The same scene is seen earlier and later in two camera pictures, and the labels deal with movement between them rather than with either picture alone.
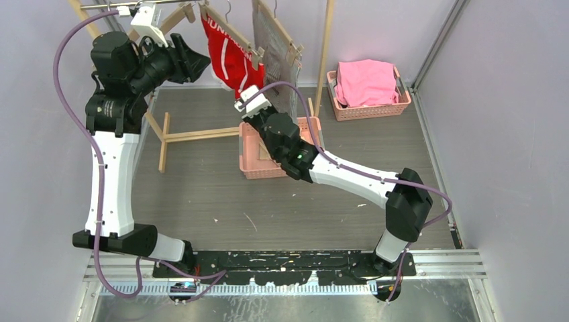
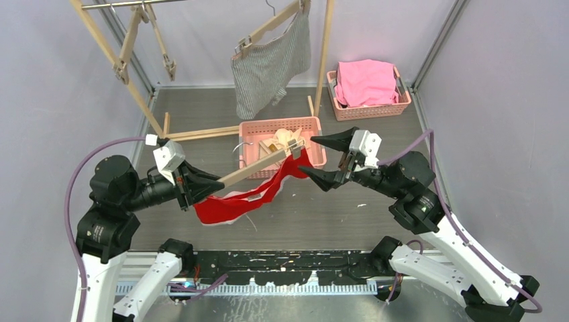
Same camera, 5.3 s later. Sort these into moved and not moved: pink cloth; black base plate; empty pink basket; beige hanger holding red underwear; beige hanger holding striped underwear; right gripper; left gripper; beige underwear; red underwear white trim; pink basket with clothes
Moved: left gripper; beige hanger holding red underwear; right gripper; beige underwear; red underwear white trim; beige hanger holding striped underwear
Not moved: pink basket with clothes; pink cloth; empty pink basket; black base plate
